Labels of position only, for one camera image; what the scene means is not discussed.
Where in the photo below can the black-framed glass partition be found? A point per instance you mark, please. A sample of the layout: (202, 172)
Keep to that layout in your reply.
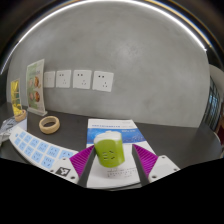
(213, 103)

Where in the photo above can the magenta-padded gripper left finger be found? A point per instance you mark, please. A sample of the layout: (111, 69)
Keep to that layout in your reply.
(63, 166)

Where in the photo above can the large acrylic menu sign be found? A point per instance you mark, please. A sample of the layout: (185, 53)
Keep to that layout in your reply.
(35, 86)

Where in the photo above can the white blank wall plate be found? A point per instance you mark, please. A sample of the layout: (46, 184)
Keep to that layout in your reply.
(49, 79)

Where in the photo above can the ceiling light strip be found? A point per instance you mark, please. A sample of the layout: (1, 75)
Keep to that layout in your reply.
(36, 25)

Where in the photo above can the white power strip blue sockets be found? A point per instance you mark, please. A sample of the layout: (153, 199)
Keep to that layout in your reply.
(36, 148)

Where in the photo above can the white and blue booklet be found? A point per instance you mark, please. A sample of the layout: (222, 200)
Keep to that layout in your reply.
(110, 125)

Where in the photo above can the green and white charger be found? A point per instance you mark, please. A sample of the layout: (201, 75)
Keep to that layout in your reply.
(108, 151)

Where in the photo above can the small yellow sign stand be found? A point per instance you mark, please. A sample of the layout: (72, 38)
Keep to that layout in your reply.
(16, 96)

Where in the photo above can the grey printed brochure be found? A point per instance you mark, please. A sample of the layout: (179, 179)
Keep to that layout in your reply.
(10, 126)

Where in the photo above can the tan tape roll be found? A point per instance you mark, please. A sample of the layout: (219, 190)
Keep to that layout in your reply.
(42, 126)

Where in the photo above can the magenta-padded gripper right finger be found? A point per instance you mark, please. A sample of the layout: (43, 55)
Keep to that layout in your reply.
(163, 166)

